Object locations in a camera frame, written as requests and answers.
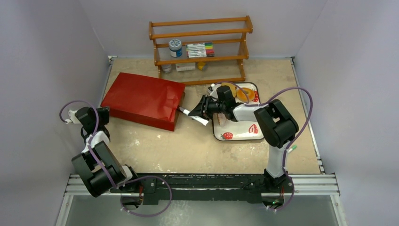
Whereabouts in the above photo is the yellow fake bread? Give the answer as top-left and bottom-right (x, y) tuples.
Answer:
(228, 83), (237, 97)

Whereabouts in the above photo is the strawberry print white tray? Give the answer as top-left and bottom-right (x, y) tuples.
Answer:
(212, 82), (264, 141)

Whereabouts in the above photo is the orange fake donut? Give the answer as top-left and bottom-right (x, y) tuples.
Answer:
(236, 88), (255, 103)

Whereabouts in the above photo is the red paper bag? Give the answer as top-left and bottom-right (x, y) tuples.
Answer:
(101, 73), (186, 131)

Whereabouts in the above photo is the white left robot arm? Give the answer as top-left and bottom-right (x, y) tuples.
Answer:
(68, 107), (140, 197)

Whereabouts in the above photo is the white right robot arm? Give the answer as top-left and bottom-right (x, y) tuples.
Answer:
(188, 86), (300, 192)

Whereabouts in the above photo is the small yellow cube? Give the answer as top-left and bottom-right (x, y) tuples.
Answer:
(197, 62), (207, 71)

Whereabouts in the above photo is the small white box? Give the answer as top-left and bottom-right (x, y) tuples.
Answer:
(175, 63), (196, 72)

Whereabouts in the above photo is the small white bottle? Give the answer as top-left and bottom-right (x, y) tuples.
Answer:
(161, 65), (172, 73)

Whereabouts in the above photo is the pack of coloured markers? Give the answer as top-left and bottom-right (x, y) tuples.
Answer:
(186, 42), (215, 58)

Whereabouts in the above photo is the orange wooden shelf rack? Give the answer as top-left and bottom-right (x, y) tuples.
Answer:
(148, 15), (254, 82)

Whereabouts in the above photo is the blue label white jar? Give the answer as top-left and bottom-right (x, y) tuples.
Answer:
(168, 39), (182, 58)

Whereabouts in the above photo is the green cap white marker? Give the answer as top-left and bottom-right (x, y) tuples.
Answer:
(287, 145), (297, 154)

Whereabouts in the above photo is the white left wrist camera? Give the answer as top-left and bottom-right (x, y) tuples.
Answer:
(65, 110), (81, 124)

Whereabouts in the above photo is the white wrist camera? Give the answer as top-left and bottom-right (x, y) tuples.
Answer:
(65, 110), (81, 124)
(207, 84), (220, 99)

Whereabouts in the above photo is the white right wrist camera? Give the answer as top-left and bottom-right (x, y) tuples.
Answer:
(207, 84), (220, 99)

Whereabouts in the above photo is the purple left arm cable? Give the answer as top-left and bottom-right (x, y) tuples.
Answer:
(59, 100), (119, 189)

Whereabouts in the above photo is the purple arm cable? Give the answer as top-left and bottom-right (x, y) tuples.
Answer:
(212, 81), (313, 213)
(59, 100), (119, 189)

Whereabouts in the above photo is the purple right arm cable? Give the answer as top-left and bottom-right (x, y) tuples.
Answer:
(212, 81), (313, 213)

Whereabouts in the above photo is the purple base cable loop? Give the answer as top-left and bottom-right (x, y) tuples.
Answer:
(120, 175), (173, 218)

